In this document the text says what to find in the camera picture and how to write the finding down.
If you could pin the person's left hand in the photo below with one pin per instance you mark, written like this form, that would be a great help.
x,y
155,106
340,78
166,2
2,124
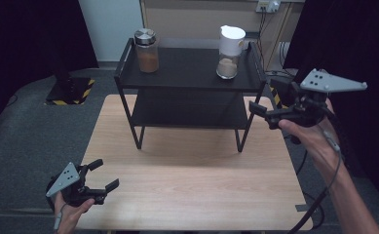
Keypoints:
x,y
71,216

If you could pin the glass jar with white lid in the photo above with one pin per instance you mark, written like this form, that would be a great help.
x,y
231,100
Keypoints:
x,y
230,48

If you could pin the white wall power socket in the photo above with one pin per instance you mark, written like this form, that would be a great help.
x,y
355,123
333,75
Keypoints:
x,y
268,6

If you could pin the grey tape piece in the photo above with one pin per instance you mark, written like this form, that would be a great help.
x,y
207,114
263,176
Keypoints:
x,y
302,207

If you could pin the black curtain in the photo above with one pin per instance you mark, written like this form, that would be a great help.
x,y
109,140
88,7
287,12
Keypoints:
x,y
369,42
24,39

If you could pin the glass jar with metal lid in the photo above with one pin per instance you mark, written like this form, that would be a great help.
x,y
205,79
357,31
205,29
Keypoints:
x,y
147,52

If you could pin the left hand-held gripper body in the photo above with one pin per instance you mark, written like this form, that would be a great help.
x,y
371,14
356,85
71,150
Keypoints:
x,y
70,185

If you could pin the person's right hand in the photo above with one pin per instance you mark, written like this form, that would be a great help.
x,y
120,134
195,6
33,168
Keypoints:
x,y
318,143

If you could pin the black metal shelf rack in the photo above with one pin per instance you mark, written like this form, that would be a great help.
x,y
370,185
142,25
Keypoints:
x,y
190,74

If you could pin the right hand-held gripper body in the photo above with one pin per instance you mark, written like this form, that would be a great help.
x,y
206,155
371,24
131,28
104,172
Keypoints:
x,y
310,104

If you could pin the beige wooden cabinet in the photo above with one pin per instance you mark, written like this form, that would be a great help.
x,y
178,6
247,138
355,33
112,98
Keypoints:
x,y
183,19

